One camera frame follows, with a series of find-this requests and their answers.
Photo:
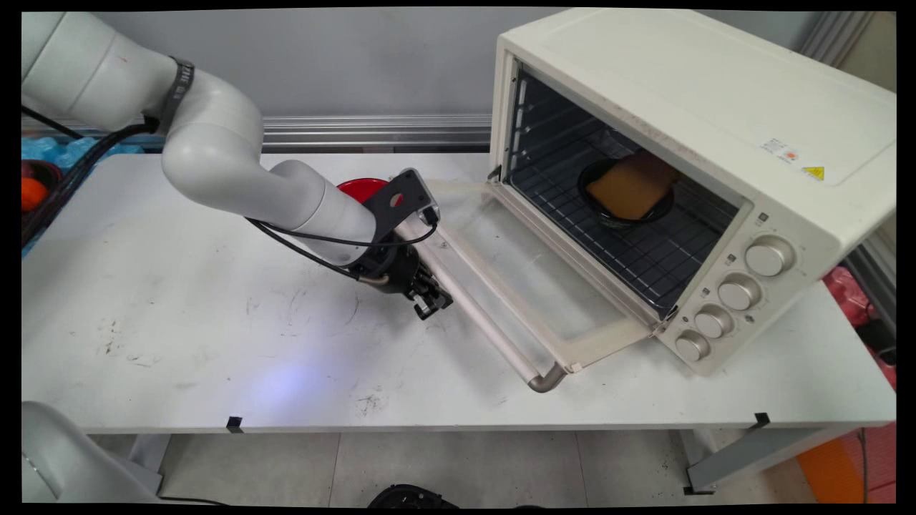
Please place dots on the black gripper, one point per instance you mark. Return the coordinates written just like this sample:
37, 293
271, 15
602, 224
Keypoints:
390, 268

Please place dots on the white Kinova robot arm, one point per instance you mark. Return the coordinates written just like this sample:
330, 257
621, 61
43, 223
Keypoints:
215, 143

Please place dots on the black bowl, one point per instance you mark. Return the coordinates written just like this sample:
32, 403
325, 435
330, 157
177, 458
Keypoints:
608, 214

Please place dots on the black object on floor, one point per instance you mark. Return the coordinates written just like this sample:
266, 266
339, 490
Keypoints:
411, 497

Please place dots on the brown bread slice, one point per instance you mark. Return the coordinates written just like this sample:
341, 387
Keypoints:
630, 189

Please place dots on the black tape piece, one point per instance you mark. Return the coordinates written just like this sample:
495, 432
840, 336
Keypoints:
762, 420
234, 424

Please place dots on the small silver oven knob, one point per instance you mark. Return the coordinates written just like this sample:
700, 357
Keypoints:
692, 346

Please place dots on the grey table leg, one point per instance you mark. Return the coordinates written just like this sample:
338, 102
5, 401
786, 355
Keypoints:
147, 458
751, 454

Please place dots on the white toaster oven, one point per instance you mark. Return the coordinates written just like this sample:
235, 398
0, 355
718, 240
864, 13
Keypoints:
687, 86

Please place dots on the large silver oven knob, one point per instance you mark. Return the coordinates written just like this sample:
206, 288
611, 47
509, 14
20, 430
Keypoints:
769, 256

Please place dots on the white label sticker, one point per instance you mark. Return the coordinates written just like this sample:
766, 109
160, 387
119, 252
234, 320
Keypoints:
781, 151

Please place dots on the dark red bowl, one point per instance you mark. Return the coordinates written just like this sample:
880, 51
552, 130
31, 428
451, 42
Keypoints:
46, 172

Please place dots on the yellow warning sticker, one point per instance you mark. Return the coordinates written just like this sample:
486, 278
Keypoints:
813, 173

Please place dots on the orange fruit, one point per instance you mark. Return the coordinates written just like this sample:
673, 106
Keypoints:
31, 193

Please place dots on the blue water bottle pack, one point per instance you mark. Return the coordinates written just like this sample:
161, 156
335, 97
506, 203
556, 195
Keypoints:
43, 149

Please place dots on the red plastic bag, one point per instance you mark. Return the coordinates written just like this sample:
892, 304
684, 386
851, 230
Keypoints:
848, 297

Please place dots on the orange box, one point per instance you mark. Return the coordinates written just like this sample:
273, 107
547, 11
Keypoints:
837, 465

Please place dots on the grey curtain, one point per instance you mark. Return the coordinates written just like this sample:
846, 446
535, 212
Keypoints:
834, 36

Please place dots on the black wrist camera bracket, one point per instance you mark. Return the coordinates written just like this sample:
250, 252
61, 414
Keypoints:
397, 200

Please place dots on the aluminium profile rail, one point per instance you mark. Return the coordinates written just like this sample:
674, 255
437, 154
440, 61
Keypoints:
372, 131

